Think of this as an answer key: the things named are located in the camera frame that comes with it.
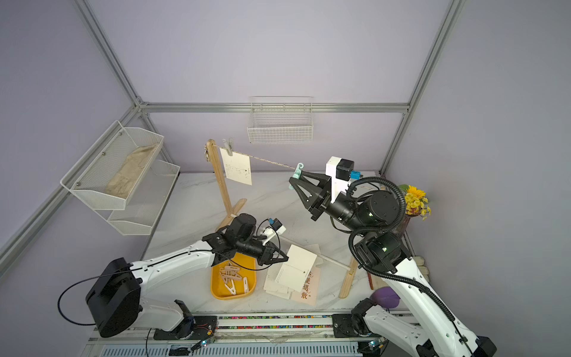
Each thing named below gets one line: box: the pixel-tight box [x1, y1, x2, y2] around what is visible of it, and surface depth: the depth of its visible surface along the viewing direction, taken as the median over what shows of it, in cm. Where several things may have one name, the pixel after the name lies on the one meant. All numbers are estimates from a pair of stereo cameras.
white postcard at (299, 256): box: [282, 243, 318, 269], surface depth 75 cm
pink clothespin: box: [219, 261, 243, 285], surface depth 86 cm
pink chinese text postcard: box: [291, 266, 321, 306], surface depth 82 cm
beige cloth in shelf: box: [105, 143, 160, 200], surface depth 80 cm
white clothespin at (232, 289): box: [224, 278, 237, 296], surface depth 82 cm
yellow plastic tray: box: [210, 252, 257, 300], surface depth 84 cm
